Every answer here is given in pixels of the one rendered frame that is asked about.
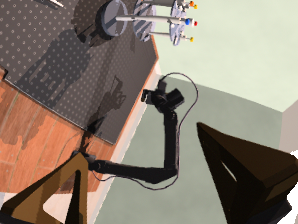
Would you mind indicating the white pipette with blue button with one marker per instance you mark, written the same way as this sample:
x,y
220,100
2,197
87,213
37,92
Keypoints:
x,y
167,19

